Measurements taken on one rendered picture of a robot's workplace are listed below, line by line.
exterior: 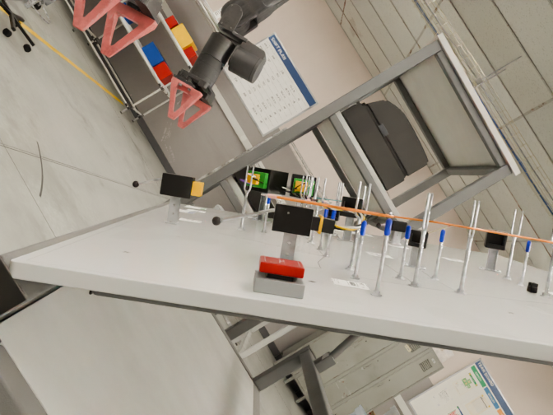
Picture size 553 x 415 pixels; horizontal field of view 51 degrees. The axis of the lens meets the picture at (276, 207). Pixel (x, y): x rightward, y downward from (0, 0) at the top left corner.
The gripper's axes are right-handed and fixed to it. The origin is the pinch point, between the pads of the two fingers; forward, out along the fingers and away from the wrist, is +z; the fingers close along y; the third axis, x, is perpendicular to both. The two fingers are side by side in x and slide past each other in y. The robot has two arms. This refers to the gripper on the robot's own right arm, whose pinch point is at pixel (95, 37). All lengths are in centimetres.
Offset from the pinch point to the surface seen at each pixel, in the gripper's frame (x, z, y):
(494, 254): -74, -10, 61
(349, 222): -43, -1, 75
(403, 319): -48, 11, -7
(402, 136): -48, -37, 120
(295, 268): -35.6, 12.3, -6.3
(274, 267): -33.6, 13.3, -6.5
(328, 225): -37.2, 5.3, 14.6
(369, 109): -34, -39, 119
